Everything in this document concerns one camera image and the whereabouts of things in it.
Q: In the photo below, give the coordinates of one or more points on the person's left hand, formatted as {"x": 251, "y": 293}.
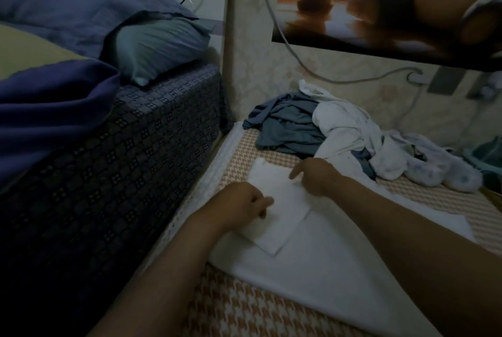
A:
{"x": 239, "y": 206}

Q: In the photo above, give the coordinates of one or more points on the person's right hand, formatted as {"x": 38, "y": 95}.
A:
{"x": 321, "y": 176}

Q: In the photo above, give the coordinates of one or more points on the pile of grey-blue clothes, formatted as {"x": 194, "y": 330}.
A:
{"x": 286, "y": 125}

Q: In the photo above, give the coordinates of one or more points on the white T-shirt with letter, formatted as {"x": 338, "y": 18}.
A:
{"x": 329, "y": 262}

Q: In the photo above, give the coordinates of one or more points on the white printed slipper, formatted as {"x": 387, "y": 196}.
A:
{"x": 463, "y": 174}
{"x": 423, "y": 170}

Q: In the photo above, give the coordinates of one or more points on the person's right forearm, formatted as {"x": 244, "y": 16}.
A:
{"x": 423, "y": 254}

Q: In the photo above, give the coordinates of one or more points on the person's left forearm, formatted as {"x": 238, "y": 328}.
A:
{"x": 165, "y": 286}

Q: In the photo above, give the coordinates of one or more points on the dark patterned bed cover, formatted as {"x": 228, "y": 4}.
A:
{"x": 102, "y": 215}

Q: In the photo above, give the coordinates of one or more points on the teal round bunny lamp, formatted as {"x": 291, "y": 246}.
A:
{"x": 488, "y": 162}

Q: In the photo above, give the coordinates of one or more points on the grey-green pillow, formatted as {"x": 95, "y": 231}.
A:
{"x": 161, "y": 50}

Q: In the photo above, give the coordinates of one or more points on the white charger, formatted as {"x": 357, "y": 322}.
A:
{"x": 490, "y": 86}

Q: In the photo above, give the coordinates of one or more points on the blue folded blanket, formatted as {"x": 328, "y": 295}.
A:
{"x": 47, "y": 113}

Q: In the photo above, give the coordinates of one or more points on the yellow-green cushion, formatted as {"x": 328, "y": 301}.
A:
{"x": 31, "y": 50}

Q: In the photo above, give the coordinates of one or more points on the white wall plug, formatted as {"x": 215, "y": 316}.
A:
{"x": 418, "y": 79}

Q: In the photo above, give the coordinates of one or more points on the grey wall socket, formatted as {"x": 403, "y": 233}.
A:
{"x": 447, "y": 80}

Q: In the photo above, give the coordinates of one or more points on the cartoon bear wall poster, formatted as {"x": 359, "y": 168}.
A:
{"x": 392, "y": 3}

